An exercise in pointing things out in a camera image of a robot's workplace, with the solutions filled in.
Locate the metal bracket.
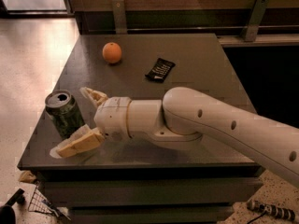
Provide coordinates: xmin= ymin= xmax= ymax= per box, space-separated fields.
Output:
xmin=241 ymin=0 xmax=270 ymax=42
xmin=112 ymin=0 xmax=127 ymax=35

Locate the right metal bracket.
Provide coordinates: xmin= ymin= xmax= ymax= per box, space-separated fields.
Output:
xmin=241 ymin=0 xmax=270 ymax=42

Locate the orange fruit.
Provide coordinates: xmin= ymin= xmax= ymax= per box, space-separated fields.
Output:
xmin=102 ymin=42 xmax=121 ymax=63

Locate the grey drawer cabinet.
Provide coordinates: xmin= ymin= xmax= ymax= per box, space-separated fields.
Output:
xmin=18 ymin=34 xmax=263 ymax=224

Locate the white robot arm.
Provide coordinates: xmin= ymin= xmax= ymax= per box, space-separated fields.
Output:
xmin=50 ymin=87 xmax=299 ymax=186

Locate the black snack bar wrapper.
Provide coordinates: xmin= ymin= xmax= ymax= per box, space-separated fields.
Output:
xmin=145 ymin=58 xmax=176 ymax=82

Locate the left metal bracket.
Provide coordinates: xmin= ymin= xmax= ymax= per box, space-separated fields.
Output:
xmin=112 ymin=0 xmax=127 ymax=35

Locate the white power strip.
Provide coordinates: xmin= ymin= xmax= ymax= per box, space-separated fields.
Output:
xmin=247 ymin=200 xmax=299 ymax=222

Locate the wire mesh basket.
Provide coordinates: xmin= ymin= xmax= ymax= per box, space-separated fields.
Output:
xmin=28 ymin=187 xmax=71 ymax=220

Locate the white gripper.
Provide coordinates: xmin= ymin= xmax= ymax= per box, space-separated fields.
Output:
xmin=50 ymin=87 xmax=131 ymax=159

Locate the black object on floor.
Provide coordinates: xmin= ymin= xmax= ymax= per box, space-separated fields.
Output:
xmin=0 ymin=189 xmax=25 ymax=224

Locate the crumpled paper on floor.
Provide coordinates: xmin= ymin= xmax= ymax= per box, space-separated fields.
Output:
xmin=19 ymin=171 xmax=37 ymax=184

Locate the green soda can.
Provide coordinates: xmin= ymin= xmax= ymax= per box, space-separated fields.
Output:
xmin=45 ymin=90 xmax=85 ymax=139

